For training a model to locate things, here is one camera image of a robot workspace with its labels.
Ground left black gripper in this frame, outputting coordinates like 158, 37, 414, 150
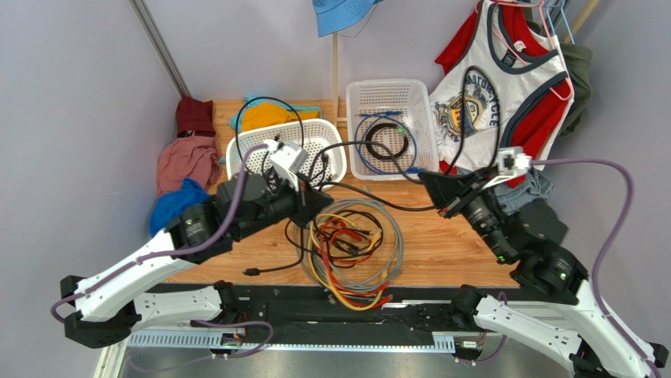
235, 169, 334, 241

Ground red ethernet cable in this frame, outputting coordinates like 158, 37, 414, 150
314, 217, 395, 305

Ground blue ethernet cable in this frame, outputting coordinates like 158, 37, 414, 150
354, 109, 429, 176
354, 109, 428, 176

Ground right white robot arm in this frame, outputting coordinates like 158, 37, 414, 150
419, 169, 669, 377

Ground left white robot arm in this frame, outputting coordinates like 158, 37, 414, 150
51, 174, 334, 349

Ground white oval perforated basket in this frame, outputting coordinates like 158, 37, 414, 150
225, 119, 347, 187

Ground denim jeans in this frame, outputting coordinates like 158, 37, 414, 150
457, 166, 554, 216

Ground white rectangular perforated basket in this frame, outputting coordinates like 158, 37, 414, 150
346, 79, 439, 180

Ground black garment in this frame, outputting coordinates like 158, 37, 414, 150
516, 198, 569, 244

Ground orange cloth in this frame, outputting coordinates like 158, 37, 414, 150
241, 102, 321, 132

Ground white motorcycle tank top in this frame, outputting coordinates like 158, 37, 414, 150
428, 0, 575, 173

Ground teal cloth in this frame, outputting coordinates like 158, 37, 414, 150
228, 95, 324, 133

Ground pink cloth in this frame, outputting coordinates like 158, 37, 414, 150
156, 135, 221, 195

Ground blue cloth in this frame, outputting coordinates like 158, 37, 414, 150
148, 177, 209, 237

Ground dark red cloth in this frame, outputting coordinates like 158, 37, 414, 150
176, 97, 216, 138

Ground olive green garment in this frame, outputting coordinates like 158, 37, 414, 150
515, 21, 593, 138

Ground blue bucket hat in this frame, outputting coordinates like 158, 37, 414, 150
311, 0, 380, 38

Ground pink clothes hanger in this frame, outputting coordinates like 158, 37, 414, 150
463, 1, 574, 112

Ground yellow ethernet cable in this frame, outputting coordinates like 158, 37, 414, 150
306, 212, 387, 312

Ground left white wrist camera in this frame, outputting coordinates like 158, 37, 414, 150
263, 139, 308, 192

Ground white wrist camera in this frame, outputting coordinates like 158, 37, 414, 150
484, 146, 532, 189
263, 139, 308, 192

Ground black coiled cable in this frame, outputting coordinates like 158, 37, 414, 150
365, 121, 410, 161

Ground grey ethernet cable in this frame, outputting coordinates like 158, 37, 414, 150
295, 198, 406, 295

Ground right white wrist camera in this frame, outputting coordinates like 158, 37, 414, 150
484, 146, 532, 189

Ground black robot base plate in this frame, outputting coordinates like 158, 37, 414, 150
212, 285, 485, 345

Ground white slotted cable duct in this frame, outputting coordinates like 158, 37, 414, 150
126, 330, 457, 354

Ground aluminium frame post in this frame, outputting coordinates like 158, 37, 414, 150
128, 0, 191, 98

